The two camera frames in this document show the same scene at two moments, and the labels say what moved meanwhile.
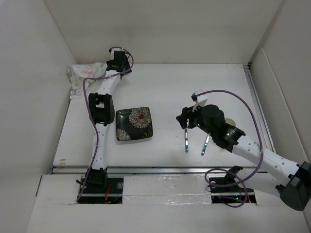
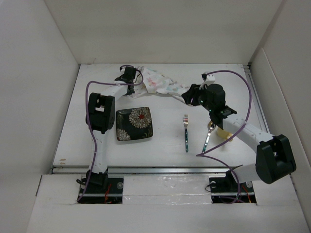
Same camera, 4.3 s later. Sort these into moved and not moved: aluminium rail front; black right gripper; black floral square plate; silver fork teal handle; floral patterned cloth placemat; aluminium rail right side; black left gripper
Moved: floral patterned cloth placemat; black left gripper; black right gripper
Not moved: aluminium rail front; black floral square plate; aluminium rail right side; silver fork teal handle
